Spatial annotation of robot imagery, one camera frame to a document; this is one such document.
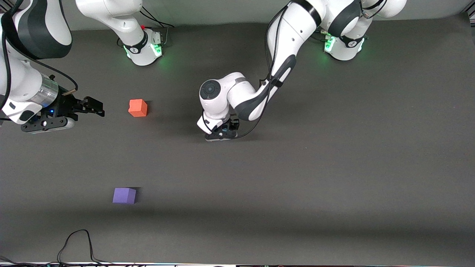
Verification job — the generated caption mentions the black right arm base cables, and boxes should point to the black right arm base cables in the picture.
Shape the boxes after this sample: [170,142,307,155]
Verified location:
[139,7,175,48]

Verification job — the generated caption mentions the orange foam block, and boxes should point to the orange foam block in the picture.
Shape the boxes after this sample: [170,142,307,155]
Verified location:
[128,99,148,118]

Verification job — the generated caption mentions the purple foam block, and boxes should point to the purple foam block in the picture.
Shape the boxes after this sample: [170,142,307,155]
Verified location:
[112,188,137,204]

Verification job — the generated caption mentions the black table edge cable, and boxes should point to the black table edge cable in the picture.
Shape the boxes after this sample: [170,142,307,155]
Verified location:
[0,256,56,267]

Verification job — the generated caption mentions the looped black cable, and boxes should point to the looped black cable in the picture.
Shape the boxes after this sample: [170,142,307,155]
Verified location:
[57,229,114,266]

